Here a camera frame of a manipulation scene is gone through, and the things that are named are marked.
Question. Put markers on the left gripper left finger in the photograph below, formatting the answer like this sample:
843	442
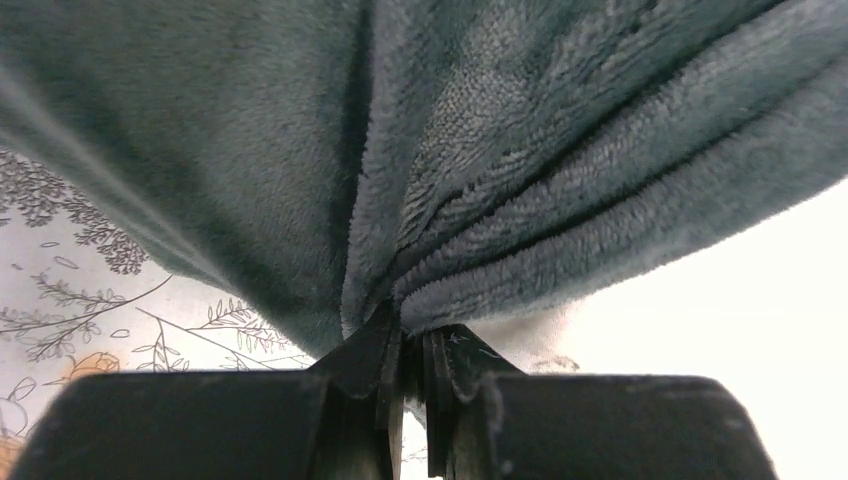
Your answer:
338	419

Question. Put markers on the white pillow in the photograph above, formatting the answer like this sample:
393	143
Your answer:
764	312

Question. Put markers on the floral table cloth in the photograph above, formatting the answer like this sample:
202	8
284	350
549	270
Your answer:
79	297

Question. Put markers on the grey plush pillowcase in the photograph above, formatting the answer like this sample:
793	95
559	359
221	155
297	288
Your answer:
462	159

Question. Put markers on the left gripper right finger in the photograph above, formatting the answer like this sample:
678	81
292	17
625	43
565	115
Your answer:
488	420

